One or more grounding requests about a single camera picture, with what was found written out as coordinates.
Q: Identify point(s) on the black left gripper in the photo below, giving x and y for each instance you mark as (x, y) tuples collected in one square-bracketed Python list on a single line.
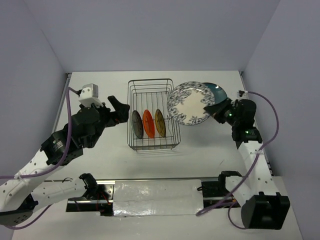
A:
[(121, 114)]

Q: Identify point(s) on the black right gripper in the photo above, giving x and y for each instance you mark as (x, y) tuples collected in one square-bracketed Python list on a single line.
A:
[(212, 109)]

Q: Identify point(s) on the dark teal blossom plate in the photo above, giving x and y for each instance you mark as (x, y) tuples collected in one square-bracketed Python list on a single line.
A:
[(219, 93)]

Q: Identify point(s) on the blue floral white plate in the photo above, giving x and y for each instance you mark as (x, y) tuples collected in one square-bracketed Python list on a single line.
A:
[(187, 101)]

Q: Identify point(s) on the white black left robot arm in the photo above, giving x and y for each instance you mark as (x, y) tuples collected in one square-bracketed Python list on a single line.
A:
[(22, 195)]

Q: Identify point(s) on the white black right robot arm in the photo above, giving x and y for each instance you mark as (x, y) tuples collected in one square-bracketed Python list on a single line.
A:
[(262, 205)]

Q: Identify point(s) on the light green small plate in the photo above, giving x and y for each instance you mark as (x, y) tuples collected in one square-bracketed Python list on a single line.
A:
[(137, 124)]

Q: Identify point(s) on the orange red plate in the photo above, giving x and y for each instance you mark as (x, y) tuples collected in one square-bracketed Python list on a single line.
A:
[(148, 124)]

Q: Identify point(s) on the yellow rimmed patterned plate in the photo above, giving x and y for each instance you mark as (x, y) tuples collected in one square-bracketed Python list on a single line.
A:
[(160, 123)]

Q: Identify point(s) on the silver foil tape panel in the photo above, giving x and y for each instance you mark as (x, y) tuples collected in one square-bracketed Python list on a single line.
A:
[(157, 198)]

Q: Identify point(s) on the grey wire dish rack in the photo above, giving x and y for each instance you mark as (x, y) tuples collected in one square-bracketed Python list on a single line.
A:
[(151, 94)]

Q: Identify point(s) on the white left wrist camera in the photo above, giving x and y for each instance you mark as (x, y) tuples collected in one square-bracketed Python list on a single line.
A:
[(89, 95)]

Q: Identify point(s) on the aluminium table edge rail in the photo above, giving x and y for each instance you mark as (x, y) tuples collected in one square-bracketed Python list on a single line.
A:
[(61, 102)]

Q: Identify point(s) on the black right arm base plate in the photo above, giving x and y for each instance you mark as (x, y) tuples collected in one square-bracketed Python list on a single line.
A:
[(211, 189)]

